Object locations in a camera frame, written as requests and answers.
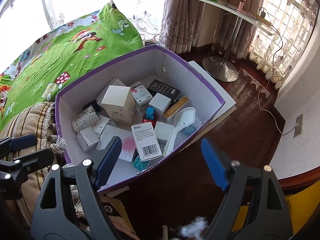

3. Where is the green cartoon printed blanket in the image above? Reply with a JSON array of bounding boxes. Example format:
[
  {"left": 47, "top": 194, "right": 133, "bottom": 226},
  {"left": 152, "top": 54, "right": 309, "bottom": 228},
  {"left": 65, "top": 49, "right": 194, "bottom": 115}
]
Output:
[{"left": 0, "top": 2, "right": 145, "bottom": 130}]

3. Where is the black box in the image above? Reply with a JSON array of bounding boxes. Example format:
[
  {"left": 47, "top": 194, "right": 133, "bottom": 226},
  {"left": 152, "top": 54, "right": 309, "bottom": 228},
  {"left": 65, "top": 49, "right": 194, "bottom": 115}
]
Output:
[{"left": 147, "top": 79, "right": 181, "bottom": 103}]

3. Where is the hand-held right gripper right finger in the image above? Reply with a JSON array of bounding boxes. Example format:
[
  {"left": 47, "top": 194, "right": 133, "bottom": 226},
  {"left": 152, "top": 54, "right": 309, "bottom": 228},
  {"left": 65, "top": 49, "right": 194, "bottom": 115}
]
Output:
[{"left": 201, "top": 138, "right": 293, "bottom": 240}]

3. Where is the white box with slot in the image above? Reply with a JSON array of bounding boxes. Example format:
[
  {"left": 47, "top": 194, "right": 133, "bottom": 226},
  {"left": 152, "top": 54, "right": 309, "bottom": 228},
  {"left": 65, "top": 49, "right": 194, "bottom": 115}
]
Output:
[{"left": 92, "top": 116, "right": 110, "bottom": 138}]

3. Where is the striped plush cushion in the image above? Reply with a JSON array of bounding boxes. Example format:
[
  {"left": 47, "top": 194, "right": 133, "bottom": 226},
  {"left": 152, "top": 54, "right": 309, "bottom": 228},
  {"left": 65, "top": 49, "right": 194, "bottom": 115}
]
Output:
[{"left": 0, "top": 102, "right": 65, "bottom": 228}]

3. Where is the latticed window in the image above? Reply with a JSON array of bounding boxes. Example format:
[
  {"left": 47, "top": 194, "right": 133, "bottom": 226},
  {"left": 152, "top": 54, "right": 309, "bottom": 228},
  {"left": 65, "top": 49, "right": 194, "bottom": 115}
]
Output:
[{"left": 262, "top": 0, "right": 316, "bottom": 63}]

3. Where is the cream lace curtain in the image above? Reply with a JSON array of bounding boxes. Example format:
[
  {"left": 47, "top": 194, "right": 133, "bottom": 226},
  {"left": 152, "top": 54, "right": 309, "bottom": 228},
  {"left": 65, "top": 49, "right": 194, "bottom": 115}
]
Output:
[{"left": 247, "top": 0, "right": 316, "bottom": 89}]

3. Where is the dark tasselled fringe cloth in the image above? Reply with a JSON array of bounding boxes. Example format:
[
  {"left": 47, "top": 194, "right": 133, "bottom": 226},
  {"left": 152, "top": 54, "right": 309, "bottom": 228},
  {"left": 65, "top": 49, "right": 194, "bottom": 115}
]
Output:
[{"left": 45, "top": 102, "right": 75, "bottom": 167}]

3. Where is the white charging cable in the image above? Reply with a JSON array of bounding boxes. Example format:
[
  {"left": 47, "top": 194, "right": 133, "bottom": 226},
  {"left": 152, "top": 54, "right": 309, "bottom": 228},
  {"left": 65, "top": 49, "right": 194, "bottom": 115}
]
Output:
[{"left": 258, "top": 80, "right": 298, "bottom": 136}]

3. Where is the white side table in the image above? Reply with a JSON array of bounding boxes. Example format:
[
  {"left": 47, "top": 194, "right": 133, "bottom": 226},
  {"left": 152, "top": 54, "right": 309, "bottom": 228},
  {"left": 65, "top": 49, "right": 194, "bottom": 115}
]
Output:
[{"left": 187, "top": 0, "right": 278, "bottom": 82}]

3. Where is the light blue spiky brush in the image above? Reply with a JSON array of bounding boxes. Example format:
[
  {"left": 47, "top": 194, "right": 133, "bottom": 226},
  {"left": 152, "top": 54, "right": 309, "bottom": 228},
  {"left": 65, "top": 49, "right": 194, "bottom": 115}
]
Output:
[{"left": 181, "top": 126, "right": 196, "bottom": 137}]

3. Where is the red and blue toy car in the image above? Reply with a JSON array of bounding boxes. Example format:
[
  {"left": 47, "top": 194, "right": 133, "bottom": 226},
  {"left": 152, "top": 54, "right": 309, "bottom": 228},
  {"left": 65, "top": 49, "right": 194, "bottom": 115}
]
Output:
[{"left": 142, "top": 107, "right": 158, "bottom": 128}]

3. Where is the white striped medicine box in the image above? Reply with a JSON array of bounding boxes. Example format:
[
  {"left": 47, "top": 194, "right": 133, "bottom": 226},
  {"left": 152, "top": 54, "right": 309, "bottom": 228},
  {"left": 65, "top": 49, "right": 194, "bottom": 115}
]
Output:
[{"left": 72, "top": 106, "right": 99, "bottom": 133}]

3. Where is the embroidered sheer lace curtain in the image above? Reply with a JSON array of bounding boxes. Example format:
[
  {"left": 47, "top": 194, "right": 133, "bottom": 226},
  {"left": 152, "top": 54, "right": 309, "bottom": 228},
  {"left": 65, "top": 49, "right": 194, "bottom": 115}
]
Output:
[{"left": 37, "top": 0, "right": 165, "bottom": 43}]

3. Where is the white barcode medicine box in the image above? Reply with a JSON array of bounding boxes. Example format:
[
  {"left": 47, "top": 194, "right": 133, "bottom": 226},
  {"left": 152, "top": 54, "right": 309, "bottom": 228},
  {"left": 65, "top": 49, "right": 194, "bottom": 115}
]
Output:
[{"left": 131, "top": 121, "right": 162, "bottom": 162}]

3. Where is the dark blue box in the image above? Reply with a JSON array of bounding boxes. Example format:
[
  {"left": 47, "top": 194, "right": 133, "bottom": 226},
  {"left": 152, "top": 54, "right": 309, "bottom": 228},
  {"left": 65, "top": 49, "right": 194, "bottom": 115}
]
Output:
[{"left": 84, "top": 101, "right": 101, "bottom": 113}]

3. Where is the white plastic folding scoop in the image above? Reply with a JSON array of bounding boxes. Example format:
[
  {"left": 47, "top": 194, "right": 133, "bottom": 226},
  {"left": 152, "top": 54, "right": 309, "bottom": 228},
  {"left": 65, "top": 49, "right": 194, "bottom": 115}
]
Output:
[{"left": 162, "top": 107, "right": 196, "bottom": 157}]

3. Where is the purple cardboard box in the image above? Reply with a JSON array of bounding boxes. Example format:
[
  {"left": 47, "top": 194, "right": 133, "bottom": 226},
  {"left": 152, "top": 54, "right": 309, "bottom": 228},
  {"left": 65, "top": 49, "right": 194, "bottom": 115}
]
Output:
[{"left": 55, "top": 44, "right": 225, "bottom": 194}]

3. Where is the teal medicine box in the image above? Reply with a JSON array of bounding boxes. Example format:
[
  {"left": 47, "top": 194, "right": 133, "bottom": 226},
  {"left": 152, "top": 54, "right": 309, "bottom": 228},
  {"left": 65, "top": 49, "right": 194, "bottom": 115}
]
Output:
[{"left": 132, "top": 155, "right": 150, "bottom": 172}]

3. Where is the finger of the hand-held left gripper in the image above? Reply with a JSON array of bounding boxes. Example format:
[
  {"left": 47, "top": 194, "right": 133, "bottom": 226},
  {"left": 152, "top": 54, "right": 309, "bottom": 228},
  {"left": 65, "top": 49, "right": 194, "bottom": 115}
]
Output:
[
  {"left": 14, "top": 148, "right": 55, "bottom": 175},
  {"left": 0, "top": 134, "right": 38, "bottom": 158}
]

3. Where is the thin black power cable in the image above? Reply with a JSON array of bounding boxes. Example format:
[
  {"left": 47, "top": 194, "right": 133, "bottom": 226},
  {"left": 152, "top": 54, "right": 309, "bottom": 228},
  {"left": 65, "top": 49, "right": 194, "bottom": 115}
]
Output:
[{"left": 224, "top": 4, "right": 284, "bottom": 80}]

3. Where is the brown patterned curtain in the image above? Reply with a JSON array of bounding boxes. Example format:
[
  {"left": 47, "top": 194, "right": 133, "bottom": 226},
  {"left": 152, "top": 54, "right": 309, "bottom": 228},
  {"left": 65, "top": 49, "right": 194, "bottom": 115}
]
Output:
[{"left": 160, "top": 0, "right": 265, "bottom": 55}]

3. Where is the white red blue medicine box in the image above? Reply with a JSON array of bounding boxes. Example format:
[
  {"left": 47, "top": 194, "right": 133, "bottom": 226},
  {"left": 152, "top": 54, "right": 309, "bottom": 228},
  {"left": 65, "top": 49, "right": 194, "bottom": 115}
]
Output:
[{"left": 130, "top": 81, "right": 153, "bottom": 105}]

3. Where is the tall white beige box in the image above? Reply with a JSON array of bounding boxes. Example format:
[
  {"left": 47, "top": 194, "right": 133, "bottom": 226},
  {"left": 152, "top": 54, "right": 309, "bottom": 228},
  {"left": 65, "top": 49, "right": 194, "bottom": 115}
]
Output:
[{"left": 101, "top": 85, "right": 137, "bottom": 127}]

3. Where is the nautical printed cloth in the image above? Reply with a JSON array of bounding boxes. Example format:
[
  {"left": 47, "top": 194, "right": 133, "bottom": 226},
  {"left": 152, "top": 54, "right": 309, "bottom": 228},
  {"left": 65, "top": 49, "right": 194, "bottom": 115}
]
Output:
[{"left": 100, "top": 195, "right": 140, "bottom": 240}]

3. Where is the long white box yellow side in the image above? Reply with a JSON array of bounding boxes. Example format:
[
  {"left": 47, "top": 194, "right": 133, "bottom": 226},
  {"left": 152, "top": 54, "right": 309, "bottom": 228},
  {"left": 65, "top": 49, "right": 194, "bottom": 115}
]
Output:
[{"left": 163, "top": 95, "right": 189, "bottom": 122}]

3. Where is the wall socket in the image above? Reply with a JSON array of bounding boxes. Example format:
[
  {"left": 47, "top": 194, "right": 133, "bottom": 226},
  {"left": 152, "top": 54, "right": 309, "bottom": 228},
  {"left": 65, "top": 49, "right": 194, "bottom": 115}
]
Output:
[{"left": 294, "top": 114, "right": 303, "bottom": 137}]

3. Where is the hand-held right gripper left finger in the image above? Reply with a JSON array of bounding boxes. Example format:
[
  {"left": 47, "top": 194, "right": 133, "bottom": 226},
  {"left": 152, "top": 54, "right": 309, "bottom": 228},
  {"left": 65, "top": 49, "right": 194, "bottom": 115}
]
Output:
[{"left": 30, "top": 136, "right": 122, "bottom": 240}]

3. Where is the yellow power strip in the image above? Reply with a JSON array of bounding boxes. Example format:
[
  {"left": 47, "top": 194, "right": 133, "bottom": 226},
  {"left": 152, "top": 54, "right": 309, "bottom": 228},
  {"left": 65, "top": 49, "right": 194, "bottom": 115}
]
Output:
[{"left": 254, "top": 7, "right": 272, "bottom": 26}]

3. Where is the yellow plastic thing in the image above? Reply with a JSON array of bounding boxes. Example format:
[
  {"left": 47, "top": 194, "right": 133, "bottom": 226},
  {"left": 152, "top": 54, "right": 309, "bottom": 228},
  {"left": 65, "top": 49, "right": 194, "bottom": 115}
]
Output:
[{"left": 235, "top": 195, "right": 300, "bottom": 240}]

